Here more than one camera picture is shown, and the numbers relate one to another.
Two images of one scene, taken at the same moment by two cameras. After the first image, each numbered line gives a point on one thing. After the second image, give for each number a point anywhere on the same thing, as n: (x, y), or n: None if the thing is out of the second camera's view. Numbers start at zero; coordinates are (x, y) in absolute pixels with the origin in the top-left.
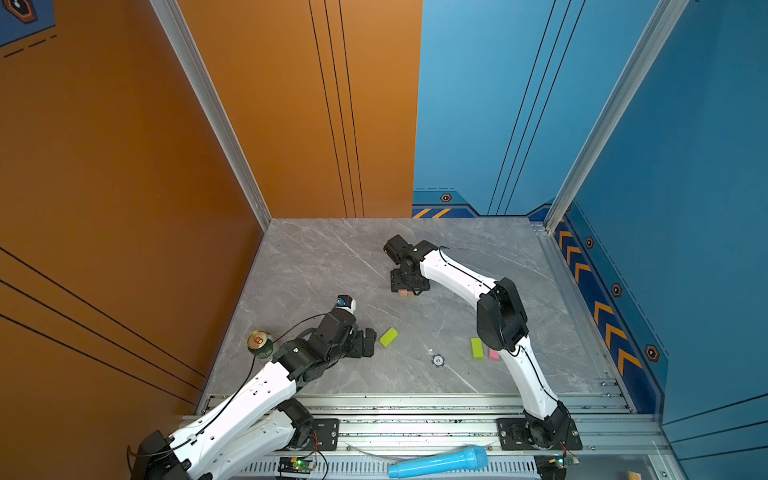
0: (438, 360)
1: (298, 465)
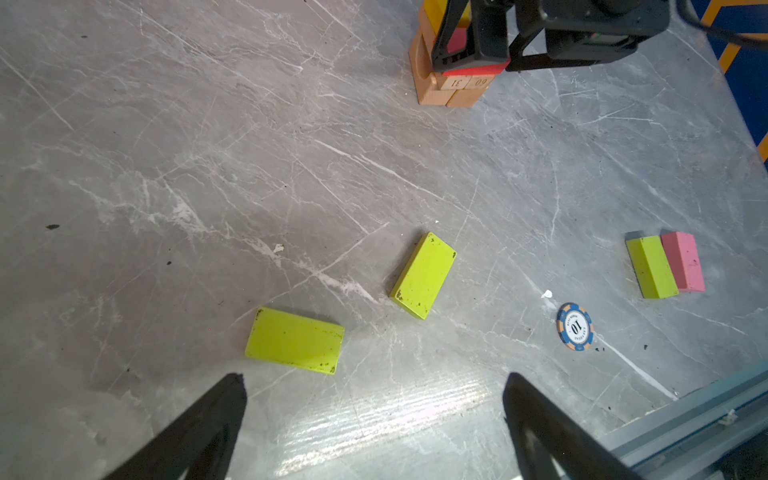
0: (575, 326)
1: None
